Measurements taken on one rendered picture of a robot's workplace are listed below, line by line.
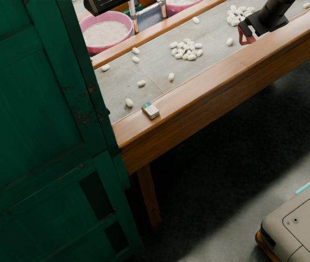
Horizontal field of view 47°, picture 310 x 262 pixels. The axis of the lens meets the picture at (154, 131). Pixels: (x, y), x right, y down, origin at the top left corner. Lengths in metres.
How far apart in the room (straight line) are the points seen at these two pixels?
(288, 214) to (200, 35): 0.83
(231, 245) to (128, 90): 0.90
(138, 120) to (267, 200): 0.94
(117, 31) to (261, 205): 1.10
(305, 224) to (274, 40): 0.74
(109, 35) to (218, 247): 1.10
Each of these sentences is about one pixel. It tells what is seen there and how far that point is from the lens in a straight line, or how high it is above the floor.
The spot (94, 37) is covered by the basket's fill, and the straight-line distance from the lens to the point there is 1.69.
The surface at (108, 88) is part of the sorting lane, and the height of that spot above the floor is 0.74.
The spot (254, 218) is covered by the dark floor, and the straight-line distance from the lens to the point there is 1.87.
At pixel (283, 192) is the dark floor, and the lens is 1.97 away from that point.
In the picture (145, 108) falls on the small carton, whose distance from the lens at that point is 1.23.
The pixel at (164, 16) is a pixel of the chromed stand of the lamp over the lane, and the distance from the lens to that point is 1.65.
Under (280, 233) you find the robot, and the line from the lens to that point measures 1.56.
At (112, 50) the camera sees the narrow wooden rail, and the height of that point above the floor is 0.76.
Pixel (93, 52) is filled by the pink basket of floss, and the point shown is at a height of 0.73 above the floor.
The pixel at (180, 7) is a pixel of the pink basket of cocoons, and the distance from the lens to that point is 1.74.
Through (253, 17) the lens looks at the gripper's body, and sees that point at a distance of 1.06.
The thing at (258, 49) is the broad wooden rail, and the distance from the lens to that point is 1.47.
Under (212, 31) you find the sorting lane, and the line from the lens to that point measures 1.60.
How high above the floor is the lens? 1.68
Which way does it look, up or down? 50 degrees down
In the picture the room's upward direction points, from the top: 10 degrees counter-clockwise
